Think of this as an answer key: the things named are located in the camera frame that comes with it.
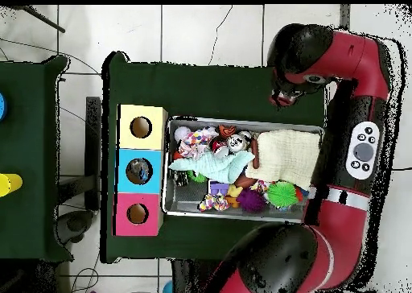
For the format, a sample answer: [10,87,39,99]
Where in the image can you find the mint green cloth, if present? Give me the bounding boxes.
[167,150,256,184]

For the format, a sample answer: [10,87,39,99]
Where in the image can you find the shallow mesh bin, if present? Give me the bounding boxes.
[162,116,325,224]

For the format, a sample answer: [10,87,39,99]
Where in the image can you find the wooden box with three holes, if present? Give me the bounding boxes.
[110,104,169,237]

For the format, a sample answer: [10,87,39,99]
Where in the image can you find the cream knitted cloth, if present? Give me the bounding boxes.
[245,129,322,191]

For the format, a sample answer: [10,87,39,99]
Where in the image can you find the orange tiger-striped ball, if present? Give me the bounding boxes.
[218,124,238,138]

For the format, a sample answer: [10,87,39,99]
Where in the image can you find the brown toy hot dog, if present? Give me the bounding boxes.
[250,139,261,170]

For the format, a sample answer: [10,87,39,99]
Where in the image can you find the crushed red cola can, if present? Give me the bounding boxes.
[208,137,230,160]

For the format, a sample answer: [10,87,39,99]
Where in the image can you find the green spiky puffer toy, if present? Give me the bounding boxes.
[266,180,300,208]

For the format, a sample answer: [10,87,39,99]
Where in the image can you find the crumpled colourful dotted paper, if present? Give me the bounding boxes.
[178,127,220,160]

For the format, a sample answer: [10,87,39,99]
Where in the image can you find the white baseball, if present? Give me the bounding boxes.
[174,126,192,142]

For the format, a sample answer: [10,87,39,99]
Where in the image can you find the purple spiky toy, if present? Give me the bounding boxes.
[235,188,269,214]

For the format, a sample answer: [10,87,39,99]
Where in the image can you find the yellow rubber duck toy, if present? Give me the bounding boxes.
[224,184,244,209]

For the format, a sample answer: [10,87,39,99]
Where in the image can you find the blue toy block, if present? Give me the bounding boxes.
[208,180,230,196]

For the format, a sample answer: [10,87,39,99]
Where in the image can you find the small bright green toy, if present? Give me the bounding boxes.
[187,170,208,184]

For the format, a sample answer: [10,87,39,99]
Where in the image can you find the crushed black can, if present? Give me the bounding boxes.
[174,171,189,188]

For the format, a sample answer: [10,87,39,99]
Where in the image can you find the grey round base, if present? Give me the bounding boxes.
[56,209,95,245]

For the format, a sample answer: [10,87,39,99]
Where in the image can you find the dark rod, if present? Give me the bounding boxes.
[12,4,67,34]

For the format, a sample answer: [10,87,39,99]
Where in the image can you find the dark green side table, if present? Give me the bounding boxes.
[0,54,75,262]

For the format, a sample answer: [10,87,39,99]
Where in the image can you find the blue disc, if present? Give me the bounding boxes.
[0,91,8,122]

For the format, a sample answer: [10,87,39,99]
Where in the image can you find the yellow cylinder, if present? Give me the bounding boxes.
[0,172,23,198]

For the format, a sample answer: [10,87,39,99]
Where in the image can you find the thin dark cable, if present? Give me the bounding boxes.
[208,4,233,66]

